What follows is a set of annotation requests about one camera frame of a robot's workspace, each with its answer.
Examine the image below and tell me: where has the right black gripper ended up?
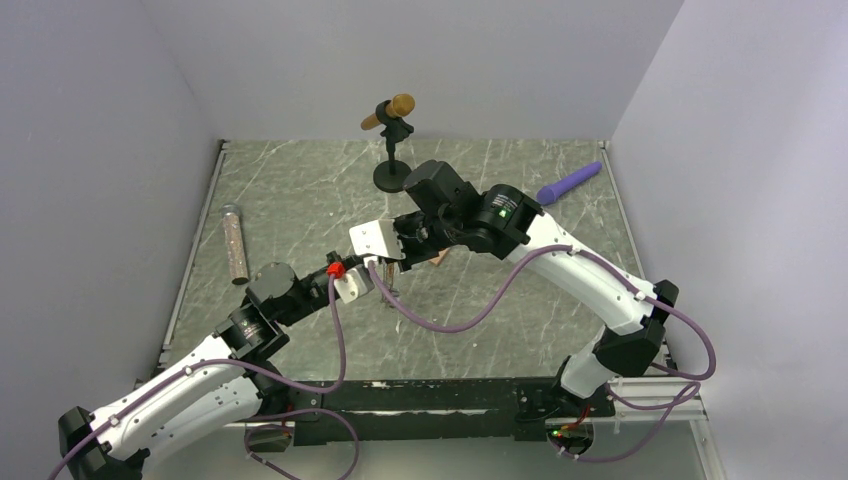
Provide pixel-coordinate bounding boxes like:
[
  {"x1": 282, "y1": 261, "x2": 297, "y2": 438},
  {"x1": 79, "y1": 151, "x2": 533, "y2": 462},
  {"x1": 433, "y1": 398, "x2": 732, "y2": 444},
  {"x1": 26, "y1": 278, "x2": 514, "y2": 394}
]
[{"x1": 383, "y1": 210, "x2": 461, "y2": 272}]

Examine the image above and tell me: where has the red carabiner keyring with chain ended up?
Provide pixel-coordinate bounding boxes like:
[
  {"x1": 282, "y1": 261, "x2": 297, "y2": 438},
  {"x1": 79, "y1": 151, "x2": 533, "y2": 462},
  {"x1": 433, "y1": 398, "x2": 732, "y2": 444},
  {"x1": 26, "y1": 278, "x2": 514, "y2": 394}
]
[{"x1": 381, "y1": 263, "x2": 400, "y2": 309}]

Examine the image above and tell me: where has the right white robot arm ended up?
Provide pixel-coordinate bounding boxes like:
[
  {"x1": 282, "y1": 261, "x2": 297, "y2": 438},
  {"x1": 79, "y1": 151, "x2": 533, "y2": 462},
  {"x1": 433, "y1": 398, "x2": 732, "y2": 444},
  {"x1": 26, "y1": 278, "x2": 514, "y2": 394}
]
[{"x1": 381, "y1": 160, "x2": 679, "y2": 416}]

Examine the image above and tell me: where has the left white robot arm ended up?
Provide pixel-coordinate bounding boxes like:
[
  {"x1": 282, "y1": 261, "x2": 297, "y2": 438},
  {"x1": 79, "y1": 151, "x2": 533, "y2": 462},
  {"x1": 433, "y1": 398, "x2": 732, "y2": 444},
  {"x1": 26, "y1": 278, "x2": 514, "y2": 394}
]
[{"x1": 49, "y1": 252, "x2": 373, "y2": 479}]

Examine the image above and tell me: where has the peach block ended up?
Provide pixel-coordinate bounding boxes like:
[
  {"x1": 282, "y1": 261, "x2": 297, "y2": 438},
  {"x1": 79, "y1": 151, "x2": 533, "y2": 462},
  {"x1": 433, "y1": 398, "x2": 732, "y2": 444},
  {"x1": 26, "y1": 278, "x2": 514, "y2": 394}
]
[{"x1": 428, "y1": 249, "x2": 449, "y2": 266}]

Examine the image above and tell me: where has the black microphone stand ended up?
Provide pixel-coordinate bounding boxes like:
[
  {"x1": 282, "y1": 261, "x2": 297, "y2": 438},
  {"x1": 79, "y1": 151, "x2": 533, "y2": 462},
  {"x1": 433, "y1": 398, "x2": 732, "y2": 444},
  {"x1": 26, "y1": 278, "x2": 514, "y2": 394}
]
[{"x1": 373, "y1": 117, "x2": 415, "y2": 193}]

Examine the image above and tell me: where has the glitter tube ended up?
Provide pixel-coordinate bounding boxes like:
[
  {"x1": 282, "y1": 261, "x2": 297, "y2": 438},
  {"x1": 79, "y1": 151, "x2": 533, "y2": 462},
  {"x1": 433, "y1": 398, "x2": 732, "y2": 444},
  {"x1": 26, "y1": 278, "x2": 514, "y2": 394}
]
[{"x1": 220, "y1": 203, "x2": 249, "y2": 285}]

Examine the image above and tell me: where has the brown microphone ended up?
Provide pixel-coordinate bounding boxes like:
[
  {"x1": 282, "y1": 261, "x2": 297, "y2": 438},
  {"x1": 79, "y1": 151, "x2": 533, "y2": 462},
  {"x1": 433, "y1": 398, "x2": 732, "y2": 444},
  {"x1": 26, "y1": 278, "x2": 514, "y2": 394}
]
[{"x1": 360, "y1": 93, "x2": 416, "y2": 131}]

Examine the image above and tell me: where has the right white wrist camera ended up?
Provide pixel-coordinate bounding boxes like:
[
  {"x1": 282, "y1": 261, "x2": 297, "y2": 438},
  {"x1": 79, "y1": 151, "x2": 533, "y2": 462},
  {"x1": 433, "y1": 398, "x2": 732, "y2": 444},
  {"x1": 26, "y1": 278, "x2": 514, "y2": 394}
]
[{"x1": 349, "y1": 219, "x2": 405, "y2": 260}]

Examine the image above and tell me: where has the purple cylinder handle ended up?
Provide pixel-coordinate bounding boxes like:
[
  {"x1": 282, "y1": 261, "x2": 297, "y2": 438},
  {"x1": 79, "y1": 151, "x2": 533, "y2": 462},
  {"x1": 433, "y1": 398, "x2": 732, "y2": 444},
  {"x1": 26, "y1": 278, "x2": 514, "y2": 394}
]
[{"x1": 536, "y1": 161, "x2": 602, "y2": 205}]

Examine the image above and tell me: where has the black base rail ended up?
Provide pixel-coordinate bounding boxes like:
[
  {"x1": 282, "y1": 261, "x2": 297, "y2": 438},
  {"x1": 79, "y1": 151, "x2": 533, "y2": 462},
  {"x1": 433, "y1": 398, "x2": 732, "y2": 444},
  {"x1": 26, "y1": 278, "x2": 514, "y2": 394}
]
[{"x1": 249, "y1": 377, "x2": 615, "y2": 446}]

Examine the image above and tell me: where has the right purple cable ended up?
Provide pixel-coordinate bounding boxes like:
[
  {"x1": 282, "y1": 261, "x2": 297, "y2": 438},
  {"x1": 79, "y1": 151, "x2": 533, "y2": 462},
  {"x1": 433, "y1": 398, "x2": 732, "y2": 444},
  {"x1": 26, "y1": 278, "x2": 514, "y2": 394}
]
[{"x1": 365, "y1": 245, "x2": 718, "y2": 465}]

